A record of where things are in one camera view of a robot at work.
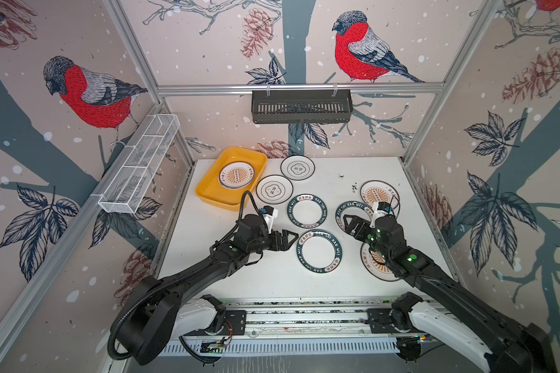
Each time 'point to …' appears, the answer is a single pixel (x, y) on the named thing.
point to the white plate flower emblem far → (297, 167)
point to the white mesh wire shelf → (125, 190)
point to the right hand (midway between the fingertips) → (350, 222)
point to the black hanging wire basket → (302, 108)
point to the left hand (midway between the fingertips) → (290, 237)
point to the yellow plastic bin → (208, 189)
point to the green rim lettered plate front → (319, 251)
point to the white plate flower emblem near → (274, 189)
